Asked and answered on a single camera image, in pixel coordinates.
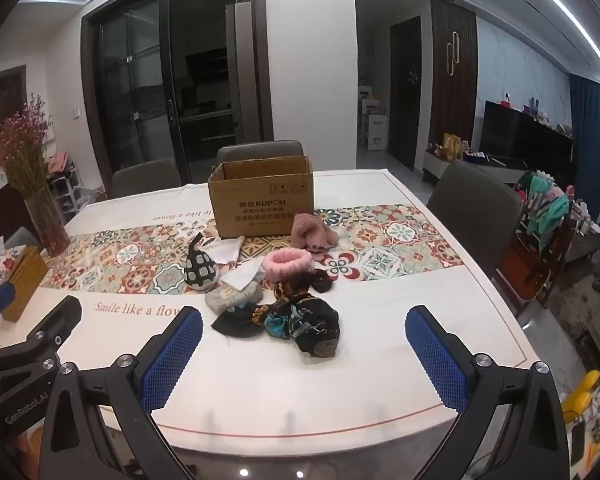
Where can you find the white shoe rack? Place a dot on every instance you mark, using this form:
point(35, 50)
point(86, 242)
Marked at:
point(67, 190)

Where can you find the dark floral scarf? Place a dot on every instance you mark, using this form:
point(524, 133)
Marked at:
point(305, 325)

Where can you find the yellow gift bags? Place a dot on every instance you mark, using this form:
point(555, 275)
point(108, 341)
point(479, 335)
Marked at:
point(451, 146)

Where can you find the pink dried flower bunch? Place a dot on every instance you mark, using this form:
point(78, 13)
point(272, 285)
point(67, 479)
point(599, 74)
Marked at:
point(27, 145)

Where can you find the gold loop wall ornament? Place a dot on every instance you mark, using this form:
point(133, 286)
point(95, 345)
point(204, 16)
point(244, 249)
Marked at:
point(453, 55)

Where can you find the dark sliding glass door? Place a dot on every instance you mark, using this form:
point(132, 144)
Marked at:
point(130, 85)

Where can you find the pink fluffy headband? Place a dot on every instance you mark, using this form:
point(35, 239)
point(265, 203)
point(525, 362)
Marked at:
point(280, 260)

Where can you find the blue curtain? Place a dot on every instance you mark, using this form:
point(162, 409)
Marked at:
point(595, 150)

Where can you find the brown cardboard box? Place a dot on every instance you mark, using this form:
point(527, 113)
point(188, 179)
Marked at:
point(260, 210)

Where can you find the wooden high chair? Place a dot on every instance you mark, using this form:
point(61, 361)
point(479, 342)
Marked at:
point(525, 265)

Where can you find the white storage drawers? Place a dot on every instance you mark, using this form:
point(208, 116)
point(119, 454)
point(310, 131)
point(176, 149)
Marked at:
point(375, 125)

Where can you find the teal pink clothes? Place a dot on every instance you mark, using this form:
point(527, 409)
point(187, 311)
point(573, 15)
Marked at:
point(545, 205)

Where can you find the grey dining chair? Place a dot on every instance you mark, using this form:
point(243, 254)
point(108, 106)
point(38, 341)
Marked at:
point(147, 177)
point(260, 150)
point(472, 210)
point(22, 237)

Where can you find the pink fluffy towel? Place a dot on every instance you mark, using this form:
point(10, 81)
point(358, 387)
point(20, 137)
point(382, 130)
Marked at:
point(312, 235)

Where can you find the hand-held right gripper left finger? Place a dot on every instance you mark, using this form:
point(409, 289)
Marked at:
point(172, 355)

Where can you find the white television cabinet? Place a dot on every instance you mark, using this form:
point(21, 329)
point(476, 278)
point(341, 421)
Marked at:
point(440, 170)

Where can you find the yellow woven tissue box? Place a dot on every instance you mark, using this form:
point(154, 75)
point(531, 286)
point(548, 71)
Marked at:
point(22, 285)

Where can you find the dark wooden wall panel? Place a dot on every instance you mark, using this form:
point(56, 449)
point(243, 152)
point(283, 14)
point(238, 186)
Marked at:
point(467, 85)

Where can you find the glass vase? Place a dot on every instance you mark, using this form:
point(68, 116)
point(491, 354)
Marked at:
point(47, 225)

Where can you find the brown wooden door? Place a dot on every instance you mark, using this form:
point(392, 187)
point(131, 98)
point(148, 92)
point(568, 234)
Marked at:
point(5, 95)

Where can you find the grey knitted cloth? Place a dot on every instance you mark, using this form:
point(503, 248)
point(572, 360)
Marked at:
point(230, 298)

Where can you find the pink cloth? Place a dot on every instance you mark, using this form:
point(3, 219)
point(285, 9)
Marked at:
point(58, 162)

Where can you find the yellow plastic toy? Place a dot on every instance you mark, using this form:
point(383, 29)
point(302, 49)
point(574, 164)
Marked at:
point(582, 392)

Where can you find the black television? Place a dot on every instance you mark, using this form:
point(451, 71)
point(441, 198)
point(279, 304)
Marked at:
point(525, 132)

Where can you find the ceiling light strip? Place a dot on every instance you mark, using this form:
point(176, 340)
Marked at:
point(570, 15)

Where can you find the dark room door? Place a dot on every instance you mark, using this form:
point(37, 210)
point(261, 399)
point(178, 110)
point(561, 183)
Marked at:
point(406, 90)

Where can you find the silver refrigerator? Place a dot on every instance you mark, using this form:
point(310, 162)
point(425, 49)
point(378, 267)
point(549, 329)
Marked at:
point(240, 70)

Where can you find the white cloth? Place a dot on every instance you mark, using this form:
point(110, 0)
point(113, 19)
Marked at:
point(243, 276)
point(227, 250)

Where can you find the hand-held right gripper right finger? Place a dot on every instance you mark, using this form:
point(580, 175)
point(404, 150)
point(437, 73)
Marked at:
point(437, 365)

